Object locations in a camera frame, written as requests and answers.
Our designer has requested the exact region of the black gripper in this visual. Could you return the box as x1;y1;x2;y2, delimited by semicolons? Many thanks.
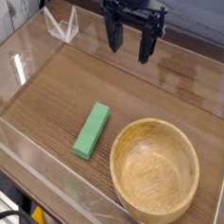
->
101;0;168;64

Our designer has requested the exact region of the green rectangular block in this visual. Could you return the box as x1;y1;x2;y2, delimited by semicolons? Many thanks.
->
73;102;111;161

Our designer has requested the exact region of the brown wooden bowl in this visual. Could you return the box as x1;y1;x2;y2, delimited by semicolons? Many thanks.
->
110;118;200;224

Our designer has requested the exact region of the yellow black device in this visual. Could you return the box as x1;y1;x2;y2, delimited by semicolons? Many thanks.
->
15;204;54;224

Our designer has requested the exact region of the clear acrylic corner bracket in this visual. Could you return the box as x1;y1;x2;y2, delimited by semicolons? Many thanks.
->
43;7;78;43

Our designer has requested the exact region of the clear acrylic enclosure wall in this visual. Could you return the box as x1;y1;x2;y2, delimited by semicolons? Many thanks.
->
0;108;143;224

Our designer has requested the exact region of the black cable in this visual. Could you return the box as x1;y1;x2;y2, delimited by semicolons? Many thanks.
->
0;208;31;224

